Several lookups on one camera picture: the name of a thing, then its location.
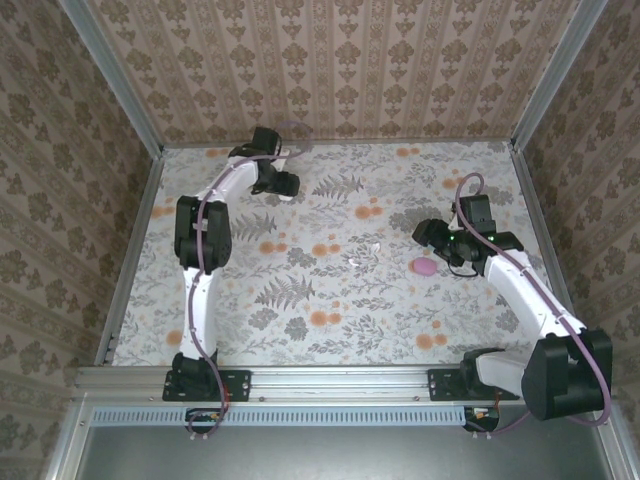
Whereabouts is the aluminium floor rail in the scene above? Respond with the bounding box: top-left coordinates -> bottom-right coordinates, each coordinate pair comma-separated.
509,142 -> 594,364
94,149 -> 166,369

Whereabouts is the slotted light blue cable duct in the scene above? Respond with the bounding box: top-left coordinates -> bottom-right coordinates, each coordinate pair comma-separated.
92,404 -> 474,427

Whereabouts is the thin aluminium edge strip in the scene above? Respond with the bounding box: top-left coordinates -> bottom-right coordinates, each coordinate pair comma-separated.
162,141 -> 516,150

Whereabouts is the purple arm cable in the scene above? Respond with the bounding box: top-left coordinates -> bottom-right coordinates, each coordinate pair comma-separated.
452,172 -> 614,441
187,119 -> 314,441

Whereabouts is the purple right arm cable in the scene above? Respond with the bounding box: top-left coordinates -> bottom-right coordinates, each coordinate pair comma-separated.
452,172 -> 614,441

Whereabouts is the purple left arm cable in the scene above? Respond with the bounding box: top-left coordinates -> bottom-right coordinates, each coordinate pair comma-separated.
187,119 -> 314,441

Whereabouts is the grey metal sheet panel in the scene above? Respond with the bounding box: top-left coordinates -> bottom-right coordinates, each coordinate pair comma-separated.
49,402 -> 634,480

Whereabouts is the aluminium corner post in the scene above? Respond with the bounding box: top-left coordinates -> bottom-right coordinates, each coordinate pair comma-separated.
510,0 -> 610,154
58,0 -> 165,160

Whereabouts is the wide aluminium extrusion beam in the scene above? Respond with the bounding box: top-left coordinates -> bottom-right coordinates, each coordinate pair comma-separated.
74,366 -> 614,404

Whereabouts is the small black controller box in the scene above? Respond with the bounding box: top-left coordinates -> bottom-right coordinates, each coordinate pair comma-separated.
185,407 -> 227,435
462,404 -> 502,432

